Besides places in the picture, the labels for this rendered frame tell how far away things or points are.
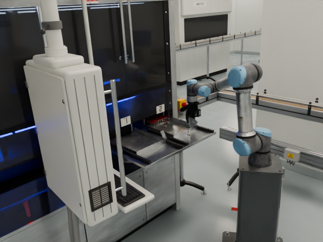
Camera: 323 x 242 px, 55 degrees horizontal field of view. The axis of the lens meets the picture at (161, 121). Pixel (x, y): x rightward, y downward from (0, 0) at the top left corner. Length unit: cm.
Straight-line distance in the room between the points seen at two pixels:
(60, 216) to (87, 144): 88
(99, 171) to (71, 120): 29
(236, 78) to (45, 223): 145
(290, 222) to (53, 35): 236
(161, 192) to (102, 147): 136
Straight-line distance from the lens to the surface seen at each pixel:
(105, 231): 247
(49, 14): 149
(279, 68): 348
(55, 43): 150
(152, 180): 258
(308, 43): 333
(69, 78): 130
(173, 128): 240
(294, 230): 291
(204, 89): 211
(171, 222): 286
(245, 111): 187
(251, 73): 185
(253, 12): 1114
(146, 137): 227
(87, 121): 137
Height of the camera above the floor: 179
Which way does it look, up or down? 21 degrees down
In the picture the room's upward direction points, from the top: 3 degrees counter-clockwise
